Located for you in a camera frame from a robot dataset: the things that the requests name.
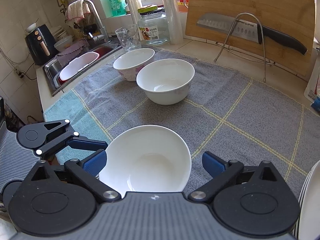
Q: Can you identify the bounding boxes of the small white floral bowl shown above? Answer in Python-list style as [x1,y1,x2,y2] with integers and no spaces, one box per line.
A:
[99,125,191,196]

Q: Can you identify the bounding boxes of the large white floral plate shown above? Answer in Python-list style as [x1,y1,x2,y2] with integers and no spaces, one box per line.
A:
[294,161,319,239]

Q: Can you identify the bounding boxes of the plain white bowl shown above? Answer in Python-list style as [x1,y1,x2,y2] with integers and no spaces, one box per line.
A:
[136,59,195,105]

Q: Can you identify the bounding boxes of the chrome kitchen faucet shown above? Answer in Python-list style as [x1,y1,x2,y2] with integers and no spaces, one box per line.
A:
[83,0,111,43]

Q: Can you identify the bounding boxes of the grey teal checked towel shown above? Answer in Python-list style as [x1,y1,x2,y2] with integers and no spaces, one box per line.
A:
[44,49,319,196]

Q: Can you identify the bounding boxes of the stainless steel sink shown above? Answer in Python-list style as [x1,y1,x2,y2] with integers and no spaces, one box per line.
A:
[42,40,121,96]

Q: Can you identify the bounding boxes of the white basin in sink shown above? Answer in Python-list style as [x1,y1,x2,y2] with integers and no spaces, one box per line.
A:
[59,51,99,82]

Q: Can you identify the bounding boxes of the black air fryer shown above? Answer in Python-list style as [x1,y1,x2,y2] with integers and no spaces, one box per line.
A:
[25,24,59,66]

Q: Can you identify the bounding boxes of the white bowl pink flowers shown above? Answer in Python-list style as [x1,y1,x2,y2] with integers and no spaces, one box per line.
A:
[113,48,155,82]

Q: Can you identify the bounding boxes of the white blue salt bag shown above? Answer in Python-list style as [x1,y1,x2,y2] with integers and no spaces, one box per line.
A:
[304,54,320,113]

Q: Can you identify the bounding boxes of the pink white rag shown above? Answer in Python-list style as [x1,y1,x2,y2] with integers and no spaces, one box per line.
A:
[65,0,91,23]

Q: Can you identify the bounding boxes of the clear drinking glass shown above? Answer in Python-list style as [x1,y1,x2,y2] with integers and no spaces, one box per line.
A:
[115,24,142,52]

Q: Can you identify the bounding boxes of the clear plastic wrap roll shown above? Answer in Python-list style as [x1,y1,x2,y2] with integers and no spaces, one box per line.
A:
[163,0,183,45]

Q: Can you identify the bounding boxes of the glass jar green lid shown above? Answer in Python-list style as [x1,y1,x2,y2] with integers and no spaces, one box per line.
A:
[137,5,170,46]

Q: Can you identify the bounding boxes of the bamboo cutting board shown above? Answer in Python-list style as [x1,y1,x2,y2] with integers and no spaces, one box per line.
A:
[185,0,316,77]

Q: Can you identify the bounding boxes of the metal wire rack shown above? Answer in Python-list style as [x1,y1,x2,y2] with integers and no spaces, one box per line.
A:
[214,12,267,83]

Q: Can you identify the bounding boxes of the santoku knife black handle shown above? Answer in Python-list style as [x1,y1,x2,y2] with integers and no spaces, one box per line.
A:
[196,12,308,55]

